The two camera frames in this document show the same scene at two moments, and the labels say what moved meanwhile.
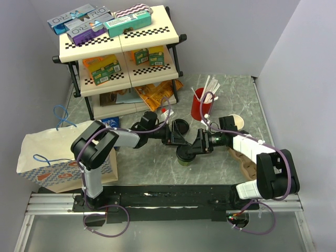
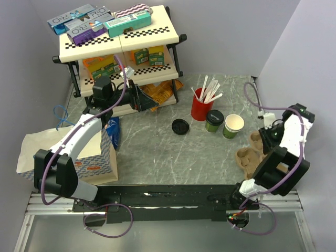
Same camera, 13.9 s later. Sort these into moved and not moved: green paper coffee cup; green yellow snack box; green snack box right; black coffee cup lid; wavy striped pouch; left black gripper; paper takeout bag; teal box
Moved: black coffee cup lid; green paper coffee cup; left black gripper
Not moved: green yellow snack box; wavy striped pouch; teal box; green snack box right; paper takeout bag
